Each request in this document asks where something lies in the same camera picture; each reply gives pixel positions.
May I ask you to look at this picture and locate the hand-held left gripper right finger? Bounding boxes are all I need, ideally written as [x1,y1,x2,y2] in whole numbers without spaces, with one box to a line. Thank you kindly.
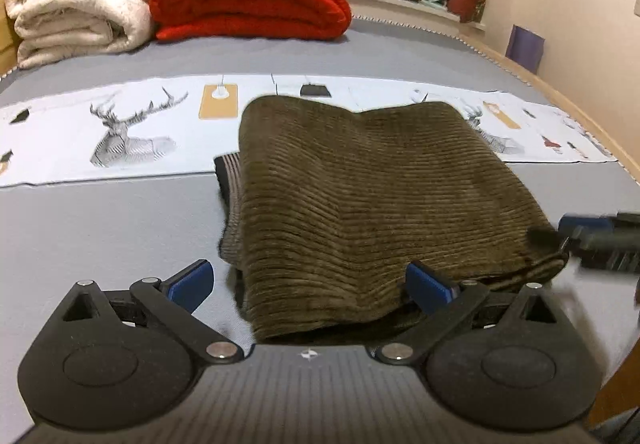
[375,261,571,366]

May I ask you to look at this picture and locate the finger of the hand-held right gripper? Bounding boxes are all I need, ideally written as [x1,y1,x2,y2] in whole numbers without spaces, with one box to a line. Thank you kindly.
[530,227,640,272]
[557,211,640,236]

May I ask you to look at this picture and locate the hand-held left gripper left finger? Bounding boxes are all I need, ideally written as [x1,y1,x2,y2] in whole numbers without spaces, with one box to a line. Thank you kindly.
[45,258,246,365]

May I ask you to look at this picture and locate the olive corduroy pants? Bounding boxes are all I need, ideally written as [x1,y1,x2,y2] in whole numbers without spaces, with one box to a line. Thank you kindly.
[214,95,571,344]

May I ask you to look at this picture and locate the white printed cloth strip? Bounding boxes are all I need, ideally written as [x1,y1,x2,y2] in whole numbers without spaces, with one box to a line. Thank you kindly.
[0,73,618,188]

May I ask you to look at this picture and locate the purple bag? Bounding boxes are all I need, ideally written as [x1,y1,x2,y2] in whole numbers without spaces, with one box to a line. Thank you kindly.
[505,24,546,74]

